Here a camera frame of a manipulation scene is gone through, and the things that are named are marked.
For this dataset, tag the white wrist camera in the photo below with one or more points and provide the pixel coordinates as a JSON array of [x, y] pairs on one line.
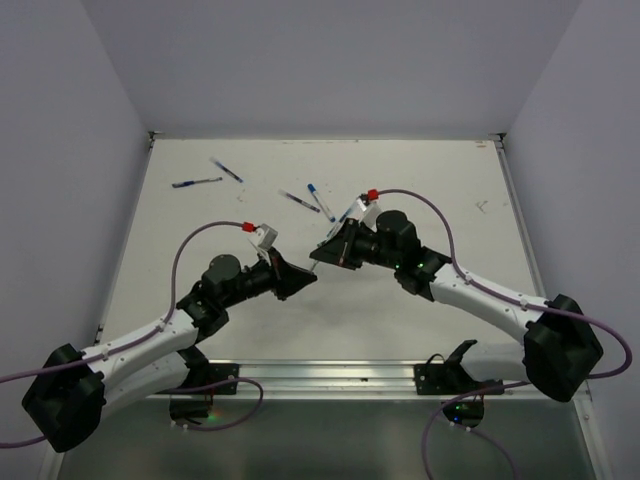
[[365, 211], [262, 239]]

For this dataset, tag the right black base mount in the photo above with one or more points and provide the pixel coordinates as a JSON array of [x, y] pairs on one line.
[[440, 376]]

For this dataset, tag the aluminium front rail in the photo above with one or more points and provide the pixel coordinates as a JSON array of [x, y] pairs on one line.
[[320, 380]]

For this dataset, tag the blue clear gel pen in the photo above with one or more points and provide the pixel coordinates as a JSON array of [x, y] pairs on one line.
[[226, 170]]

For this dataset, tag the blue cap marker pen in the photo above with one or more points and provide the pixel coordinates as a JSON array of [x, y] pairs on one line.
[[321, 203]]

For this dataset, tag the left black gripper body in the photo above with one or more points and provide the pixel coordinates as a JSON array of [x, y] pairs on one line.
[[257, 279]]

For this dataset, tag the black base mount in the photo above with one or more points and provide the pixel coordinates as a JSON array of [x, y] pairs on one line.
[[193, 405], [440, 376]]

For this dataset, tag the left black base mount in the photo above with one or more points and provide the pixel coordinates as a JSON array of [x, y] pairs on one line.
[[193, 405]]

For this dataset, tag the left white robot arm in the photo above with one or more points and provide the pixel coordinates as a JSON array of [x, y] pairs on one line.
[[78, 388]]

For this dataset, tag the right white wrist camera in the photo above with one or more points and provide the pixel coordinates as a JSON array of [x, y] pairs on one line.
[[365, 211]]

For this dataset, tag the blue pen under orange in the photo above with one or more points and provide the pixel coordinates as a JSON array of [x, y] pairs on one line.
[[349, 212]]

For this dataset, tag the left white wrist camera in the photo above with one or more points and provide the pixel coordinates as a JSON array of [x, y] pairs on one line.
[[262, 239]]

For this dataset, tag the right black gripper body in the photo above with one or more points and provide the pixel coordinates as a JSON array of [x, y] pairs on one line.
[[369, 247]]

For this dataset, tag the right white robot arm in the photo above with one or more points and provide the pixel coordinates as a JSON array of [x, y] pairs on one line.
[[552, 349]]

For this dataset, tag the dark blue grip pen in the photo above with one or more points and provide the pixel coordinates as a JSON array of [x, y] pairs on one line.
[[189, 183]]

